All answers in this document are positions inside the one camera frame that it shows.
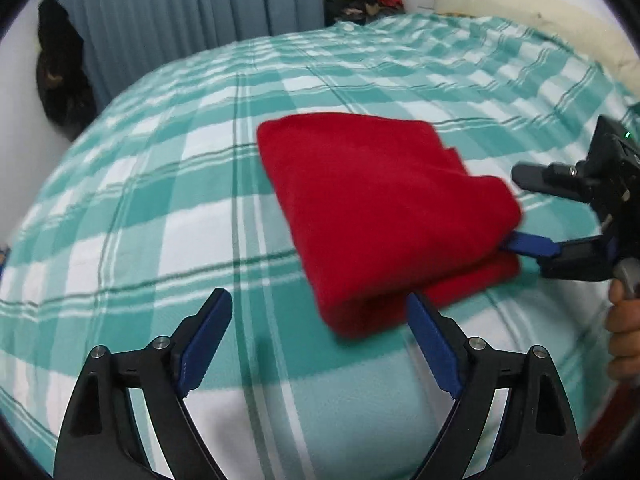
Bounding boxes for red knit sweater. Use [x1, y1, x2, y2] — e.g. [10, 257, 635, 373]
[257, 113, 522, 338]

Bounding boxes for dark clothes heap by curtain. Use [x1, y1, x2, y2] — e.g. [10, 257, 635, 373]
[323, 0, 406, 27]

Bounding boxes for black hanging clothes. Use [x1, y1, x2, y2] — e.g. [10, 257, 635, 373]
[36, 0, 98, 142]

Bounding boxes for right hand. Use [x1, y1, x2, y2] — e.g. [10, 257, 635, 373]
[605, 280, 640, 382]

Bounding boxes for orange fleece trousers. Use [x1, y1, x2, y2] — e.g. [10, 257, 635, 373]
[580, 382, 639, 469]

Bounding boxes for teal plaid bed cover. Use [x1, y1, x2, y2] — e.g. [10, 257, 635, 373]
[1, 14, 639, 479]

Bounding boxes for blue-grey curtain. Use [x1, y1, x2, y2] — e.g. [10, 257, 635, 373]
[56, 0, 324, 108]

